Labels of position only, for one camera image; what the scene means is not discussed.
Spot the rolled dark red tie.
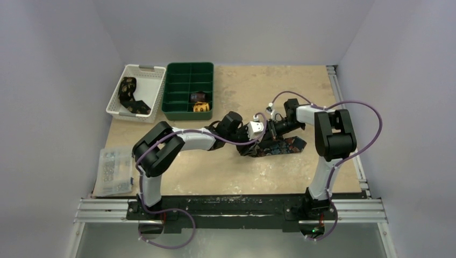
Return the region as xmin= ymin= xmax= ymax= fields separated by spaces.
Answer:
xmin=189 ymin=91 xmax=206 ymax=103

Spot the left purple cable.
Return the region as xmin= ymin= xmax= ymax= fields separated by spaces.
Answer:
xmin=134 ymin=112 xmax=268 ymax=249

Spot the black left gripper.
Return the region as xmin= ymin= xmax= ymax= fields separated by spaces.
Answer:
xmin=225 ymin=125 xmax=257 ymax=156

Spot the rolled yellow tie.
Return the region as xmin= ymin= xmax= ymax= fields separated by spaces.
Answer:
xmin=193 ymin=102 xmax=210 ymax=112

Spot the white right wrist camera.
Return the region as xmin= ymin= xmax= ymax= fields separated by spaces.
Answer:
xmin=266 ymin=102 xmax=283 ymax=121

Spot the clear plastic storage box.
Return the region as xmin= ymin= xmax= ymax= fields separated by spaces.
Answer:
xmin=93 ymin=146 xmax=133 ymax=197

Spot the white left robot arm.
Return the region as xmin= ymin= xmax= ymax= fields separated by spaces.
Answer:
xmin=132 ymin=111 xmax=256 ymax=220

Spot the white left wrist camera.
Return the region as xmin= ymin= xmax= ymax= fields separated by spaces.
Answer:
xmin=247 ymin=121 xmax=265 ymax=140

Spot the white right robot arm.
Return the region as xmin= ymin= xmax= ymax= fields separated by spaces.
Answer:
xmin=260 ymin=98 xmax=357 ymax=219

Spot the green compartment tray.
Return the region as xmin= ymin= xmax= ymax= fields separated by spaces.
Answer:
xmin=161 ymin=62 xmax=215 ymax=121

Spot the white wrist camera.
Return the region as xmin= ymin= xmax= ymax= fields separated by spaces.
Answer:
xmin=266 ymin=102 xmax=283 ymax=121
xmin=247 ymin=121 xmax=265 ymax=140

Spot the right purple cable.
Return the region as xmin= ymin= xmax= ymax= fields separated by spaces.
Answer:
xmin=270 ymin=91 xmax=383 ymax=242

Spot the black gold patterned tie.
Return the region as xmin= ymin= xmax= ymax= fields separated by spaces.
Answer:
xmin=117 ymin=77 xmax=151 ymax=115

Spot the navy floral tie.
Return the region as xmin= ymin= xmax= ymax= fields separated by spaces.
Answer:
xmin=237 ymin=136 xmax=307 ymax=157

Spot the white plastic basket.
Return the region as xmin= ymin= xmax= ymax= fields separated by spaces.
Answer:
xmin=105 ymin=64 xmax=167 ymax=124

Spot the aluminium frame rail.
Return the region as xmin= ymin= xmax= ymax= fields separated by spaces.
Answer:
xmin=75 ymin=62 xmax=380 ymax=233

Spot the purple cable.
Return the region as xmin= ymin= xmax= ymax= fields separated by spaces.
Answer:
xmin=270 ymin=91 xmax=383 ymax=242
xmin=134 ymin=112 xmax=268 ymax=249

